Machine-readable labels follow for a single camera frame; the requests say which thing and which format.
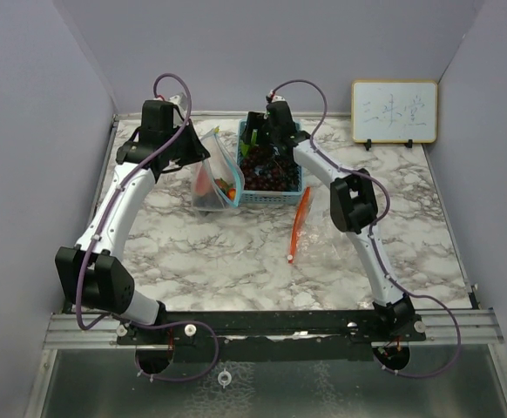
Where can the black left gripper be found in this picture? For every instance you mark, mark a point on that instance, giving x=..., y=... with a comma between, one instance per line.
x=197, y=152

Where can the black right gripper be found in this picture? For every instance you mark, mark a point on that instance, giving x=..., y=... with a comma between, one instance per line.
x=255, y=121

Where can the green leaf vegetable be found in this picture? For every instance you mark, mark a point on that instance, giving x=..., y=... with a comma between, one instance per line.
x=248, y=141

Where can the watermelon slice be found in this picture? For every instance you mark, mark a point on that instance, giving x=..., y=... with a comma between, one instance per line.
x=202, y=185

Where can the clear bag blue zipper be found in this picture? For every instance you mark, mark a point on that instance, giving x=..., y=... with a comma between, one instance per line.
x=223, y=165

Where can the dark grape bunch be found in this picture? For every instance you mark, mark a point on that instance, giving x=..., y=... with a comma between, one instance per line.
x=266, y=170

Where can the dark purple plum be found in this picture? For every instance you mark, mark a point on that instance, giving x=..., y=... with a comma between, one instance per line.
x=208, y=203

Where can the cherry tomatoes with green leaves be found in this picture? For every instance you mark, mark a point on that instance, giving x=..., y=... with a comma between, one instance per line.
x=227, y=189

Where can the clear bag orange zipper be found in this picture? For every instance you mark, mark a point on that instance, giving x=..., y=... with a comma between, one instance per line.
x=314, y=237

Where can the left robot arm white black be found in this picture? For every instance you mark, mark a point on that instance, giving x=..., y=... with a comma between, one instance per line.
x=91, y=272

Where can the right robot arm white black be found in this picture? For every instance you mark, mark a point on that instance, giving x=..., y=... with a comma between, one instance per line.
x=353, y=205

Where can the small whiteboard wooden frame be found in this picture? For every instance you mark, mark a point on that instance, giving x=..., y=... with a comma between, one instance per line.
x=394, y=111

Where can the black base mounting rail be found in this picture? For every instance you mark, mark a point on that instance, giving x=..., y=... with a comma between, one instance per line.
x=258, y=336

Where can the aluminium frame rail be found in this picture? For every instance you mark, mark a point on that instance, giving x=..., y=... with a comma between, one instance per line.
x=469, y=326

